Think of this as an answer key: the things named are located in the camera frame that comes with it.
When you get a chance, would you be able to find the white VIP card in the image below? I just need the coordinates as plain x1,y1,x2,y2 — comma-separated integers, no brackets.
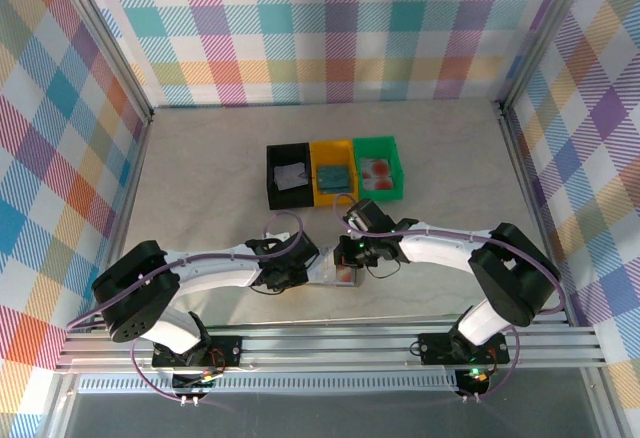
273,161,306,184

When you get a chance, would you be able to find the teal card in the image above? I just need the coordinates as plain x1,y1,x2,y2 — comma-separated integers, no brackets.
317,164,351,192

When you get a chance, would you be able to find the green plastic bin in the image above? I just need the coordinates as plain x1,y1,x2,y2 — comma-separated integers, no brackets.
352,135,405,204

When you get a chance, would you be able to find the yellow plastic bin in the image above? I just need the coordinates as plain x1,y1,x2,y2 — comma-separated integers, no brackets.
309,138,360,208

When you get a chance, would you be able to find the black plastic bin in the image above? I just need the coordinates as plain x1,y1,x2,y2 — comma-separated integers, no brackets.
265,141,316,211

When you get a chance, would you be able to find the small black control board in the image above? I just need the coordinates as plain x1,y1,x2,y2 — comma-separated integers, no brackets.
171,368,220,393
457,366,492,390

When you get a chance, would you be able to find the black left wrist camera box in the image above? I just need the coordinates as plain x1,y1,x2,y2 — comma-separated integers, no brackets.
285,234,321,267

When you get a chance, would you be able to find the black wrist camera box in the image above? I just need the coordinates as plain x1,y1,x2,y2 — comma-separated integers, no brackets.
285,234,321,267
347,198,392,235

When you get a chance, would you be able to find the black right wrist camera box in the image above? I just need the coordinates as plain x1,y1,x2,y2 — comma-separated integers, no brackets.
347,198,392,235

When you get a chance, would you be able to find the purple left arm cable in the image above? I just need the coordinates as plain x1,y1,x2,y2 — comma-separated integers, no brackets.
66,211,308,403

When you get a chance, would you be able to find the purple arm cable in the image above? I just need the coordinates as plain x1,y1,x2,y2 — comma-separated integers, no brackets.
66,211,308,403
333,193,567,403

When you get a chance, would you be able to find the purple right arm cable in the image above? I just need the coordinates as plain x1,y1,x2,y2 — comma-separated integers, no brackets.
333,193,567,403

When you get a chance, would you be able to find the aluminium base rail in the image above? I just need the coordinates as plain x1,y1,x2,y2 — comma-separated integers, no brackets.
54,325,609,373

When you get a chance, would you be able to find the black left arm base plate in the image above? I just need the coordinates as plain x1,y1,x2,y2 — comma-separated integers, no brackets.
151,335,244,370

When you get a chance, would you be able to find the grey slotted cable duct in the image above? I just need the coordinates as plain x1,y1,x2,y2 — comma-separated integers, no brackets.
77,375,461,394

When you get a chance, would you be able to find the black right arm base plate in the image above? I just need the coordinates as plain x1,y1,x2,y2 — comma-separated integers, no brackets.
418,331,511,365

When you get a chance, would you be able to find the aluminium side rail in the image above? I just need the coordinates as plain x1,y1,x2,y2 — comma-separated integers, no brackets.
498,106,572,325

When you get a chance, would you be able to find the aluminium frame post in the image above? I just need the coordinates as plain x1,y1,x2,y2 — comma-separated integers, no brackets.
47,0,155,123
499,0,599,114

